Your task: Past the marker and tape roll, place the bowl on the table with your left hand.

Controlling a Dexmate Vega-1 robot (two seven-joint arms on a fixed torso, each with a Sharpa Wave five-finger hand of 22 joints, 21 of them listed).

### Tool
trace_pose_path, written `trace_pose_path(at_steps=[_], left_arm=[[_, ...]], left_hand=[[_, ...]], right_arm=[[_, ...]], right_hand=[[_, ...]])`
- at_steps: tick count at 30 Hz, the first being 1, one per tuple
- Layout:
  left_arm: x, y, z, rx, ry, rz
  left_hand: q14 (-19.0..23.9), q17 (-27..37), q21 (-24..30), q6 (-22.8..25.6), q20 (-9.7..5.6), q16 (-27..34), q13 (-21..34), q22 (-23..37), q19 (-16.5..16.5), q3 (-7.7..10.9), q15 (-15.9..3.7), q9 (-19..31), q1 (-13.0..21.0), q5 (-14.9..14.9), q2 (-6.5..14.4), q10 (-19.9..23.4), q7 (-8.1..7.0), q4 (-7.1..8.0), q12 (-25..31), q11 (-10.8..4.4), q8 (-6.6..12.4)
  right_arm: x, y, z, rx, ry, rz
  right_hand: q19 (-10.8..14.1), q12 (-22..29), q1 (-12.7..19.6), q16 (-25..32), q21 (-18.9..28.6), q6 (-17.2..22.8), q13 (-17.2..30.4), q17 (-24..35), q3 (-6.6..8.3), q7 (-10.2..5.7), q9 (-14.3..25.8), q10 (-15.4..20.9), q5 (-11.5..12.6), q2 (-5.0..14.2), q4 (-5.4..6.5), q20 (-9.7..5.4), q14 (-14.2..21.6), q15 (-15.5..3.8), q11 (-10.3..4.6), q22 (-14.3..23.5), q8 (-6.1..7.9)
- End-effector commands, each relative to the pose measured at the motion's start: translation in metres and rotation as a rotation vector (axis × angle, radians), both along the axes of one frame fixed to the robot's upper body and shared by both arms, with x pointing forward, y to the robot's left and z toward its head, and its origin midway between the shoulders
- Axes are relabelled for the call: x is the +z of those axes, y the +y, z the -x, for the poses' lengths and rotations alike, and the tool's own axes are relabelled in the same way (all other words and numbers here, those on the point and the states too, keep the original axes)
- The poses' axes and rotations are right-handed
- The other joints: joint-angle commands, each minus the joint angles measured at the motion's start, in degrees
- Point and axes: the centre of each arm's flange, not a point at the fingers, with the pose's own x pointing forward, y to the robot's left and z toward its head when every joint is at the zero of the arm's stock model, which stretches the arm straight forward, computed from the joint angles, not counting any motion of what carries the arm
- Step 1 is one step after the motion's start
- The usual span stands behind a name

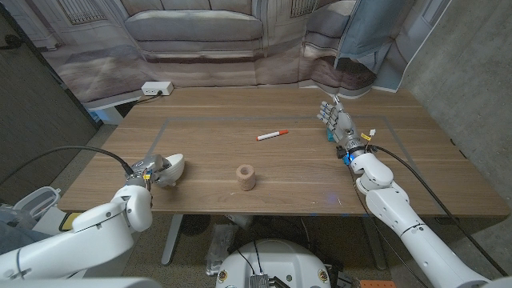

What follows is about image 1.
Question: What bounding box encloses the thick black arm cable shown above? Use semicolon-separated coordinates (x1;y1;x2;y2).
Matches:
366;145;509;277
0;145;135;186

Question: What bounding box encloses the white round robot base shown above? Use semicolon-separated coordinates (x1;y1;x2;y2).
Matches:
214;238;332;288

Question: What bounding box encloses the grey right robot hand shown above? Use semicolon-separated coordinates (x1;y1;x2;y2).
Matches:
317;94;367;155

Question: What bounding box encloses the white table leg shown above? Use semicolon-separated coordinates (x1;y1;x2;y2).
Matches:
161;214;184;266

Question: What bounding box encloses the dark table leg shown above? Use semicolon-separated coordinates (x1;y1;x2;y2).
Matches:
362;218;388;271

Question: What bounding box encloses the white plastic bin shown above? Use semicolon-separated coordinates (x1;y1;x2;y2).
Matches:
14;186;62;221

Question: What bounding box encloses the yellow black tool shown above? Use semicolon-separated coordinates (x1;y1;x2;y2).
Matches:
59;211;83;232

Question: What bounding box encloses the dark partition panel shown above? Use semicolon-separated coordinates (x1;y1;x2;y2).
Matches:
0;3;103;205

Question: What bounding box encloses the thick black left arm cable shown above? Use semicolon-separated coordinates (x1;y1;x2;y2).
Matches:
0;145;135;186

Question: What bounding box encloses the clear plastic bag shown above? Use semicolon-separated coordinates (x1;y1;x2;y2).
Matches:
206;222;241;277

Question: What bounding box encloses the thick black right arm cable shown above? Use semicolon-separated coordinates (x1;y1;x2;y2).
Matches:
366;145;509;277

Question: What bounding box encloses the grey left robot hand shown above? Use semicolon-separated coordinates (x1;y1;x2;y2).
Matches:
124;154;177;188

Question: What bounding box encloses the printed living room backdrop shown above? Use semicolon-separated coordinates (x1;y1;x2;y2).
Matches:
0;0;453;104

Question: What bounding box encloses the white power strip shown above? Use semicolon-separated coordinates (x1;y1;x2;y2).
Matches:
141;81;175;97

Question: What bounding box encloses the white marker with orange cap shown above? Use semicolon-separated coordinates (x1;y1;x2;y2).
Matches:
256;129;290;142

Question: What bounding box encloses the black round object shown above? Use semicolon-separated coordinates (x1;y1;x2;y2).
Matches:
179;214;211;237

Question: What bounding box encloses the black power strip cable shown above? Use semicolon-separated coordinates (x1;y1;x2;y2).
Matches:
134;90;164;106

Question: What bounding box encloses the white bowl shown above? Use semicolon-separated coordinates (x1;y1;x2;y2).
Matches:
154;153;186;188

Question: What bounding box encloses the orange block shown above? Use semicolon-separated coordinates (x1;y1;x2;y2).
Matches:
359;279;397;288

